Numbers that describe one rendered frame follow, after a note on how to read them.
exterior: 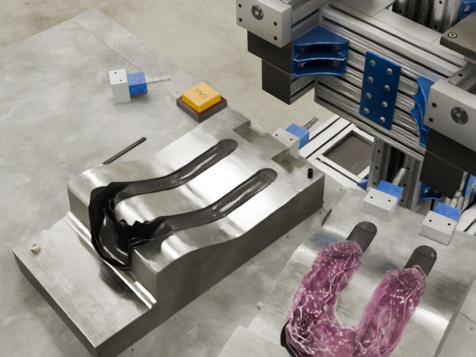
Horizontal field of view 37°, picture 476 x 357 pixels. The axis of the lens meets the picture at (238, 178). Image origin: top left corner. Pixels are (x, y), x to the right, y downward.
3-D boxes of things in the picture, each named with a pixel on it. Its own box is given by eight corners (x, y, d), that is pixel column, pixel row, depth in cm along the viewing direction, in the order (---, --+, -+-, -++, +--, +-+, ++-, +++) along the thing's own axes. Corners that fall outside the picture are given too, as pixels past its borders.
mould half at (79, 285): (232, 139, 150) (229, 88, 140) (322, 207, 136) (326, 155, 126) (20, 270, 128) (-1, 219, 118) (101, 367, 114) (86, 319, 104)
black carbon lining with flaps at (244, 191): (227, 142, 139) (225, 105, 132) (285, 186, 130) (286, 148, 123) (74, 236, 124) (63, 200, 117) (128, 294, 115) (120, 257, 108)
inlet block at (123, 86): (169, 81, 164) (167, 61, 160) (173, 93, 161) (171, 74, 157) (112, 90, 162) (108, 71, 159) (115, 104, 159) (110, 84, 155)
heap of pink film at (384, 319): (338, 234, 123) (341, 204, 118) (438, 276, 117) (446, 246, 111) (263, 349, 108) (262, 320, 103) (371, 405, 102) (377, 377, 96)
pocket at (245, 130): (250, 133, 143) (249, 119, 140) (268, 146, 140) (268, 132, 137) (232, 144, 141) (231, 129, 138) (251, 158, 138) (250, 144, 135)
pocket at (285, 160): (287, 161, 137) (288, 146, 135) (307, 176, 134) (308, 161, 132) (270, 173, 135) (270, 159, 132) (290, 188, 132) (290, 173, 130)
